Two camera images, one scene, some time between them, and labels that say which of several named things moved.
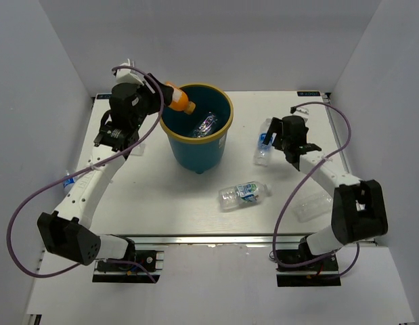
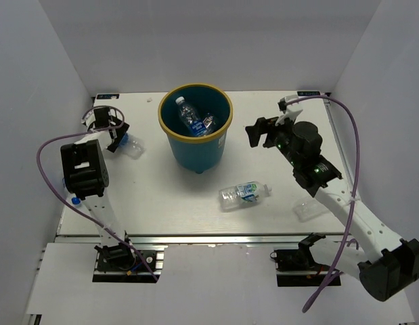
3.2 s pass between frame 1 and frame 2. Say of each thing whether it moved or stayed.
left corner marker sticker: stayed
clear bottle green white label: stayed
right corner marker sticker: stayed
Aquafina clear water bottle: moved
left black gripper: moved
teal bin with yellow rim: stayed
